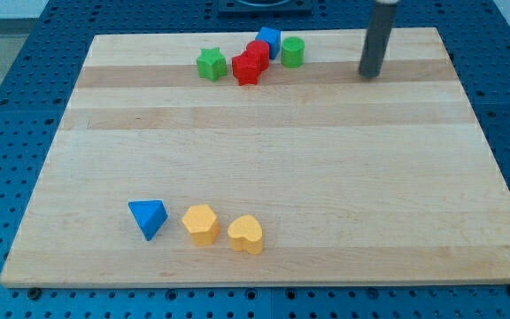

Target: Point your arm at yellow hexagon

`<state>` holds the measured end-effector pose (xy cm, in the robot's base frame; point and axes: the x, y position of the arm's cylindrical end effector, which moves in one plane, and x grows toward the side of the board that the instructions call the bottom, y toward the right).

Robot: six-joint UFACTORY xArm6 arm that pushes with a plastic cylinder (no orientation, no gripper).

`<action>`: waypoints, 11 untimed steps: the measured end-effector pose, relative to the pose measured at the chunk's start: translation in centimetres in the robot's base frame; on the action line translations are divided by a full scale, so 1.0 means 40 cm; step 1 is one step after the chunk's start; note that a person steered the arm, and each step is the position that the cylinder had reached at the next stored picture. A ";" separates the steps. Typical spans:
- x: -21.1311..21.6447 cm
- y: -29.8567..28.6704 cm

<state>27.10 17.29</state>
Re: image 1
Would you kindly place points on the blue triangle block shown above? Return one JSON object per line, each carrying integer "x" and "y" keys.
{"x": 149, "y": 215}

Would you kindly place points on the red cylinder block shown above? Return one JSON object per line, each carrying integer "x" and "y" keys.
{"x": 259, "y": 50}

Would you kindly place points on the red star block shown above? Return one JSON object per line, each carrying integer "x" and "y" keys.
{"x": 246, "y": 68}

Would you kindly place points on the yellow heart block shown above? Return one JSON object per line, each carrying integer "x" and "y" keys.
{"x": 245, "y": 234}

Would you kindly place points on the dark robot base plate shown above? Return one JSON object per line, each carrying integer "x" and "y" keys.
{"x": 263, "y": 6}

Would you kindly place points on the green star block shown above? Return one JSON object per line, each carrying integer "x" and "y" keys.
{"x": 211, "y": 64}

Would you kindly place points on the blue cube block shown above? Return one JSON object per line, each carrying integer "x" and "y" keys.
{"x": 273, "y": 38}

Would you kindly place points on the wooden board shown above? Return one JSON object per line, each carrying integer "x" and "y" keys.
{"x": 354, "y": 182}

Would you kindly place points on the green cylinder block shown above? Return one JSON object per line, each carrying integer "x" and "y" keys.
{"x": 293, "y": 49}

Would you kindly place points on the yellow hexagon block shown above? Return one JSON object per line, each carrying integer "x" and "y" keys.
{"x": 202, "y": 224}

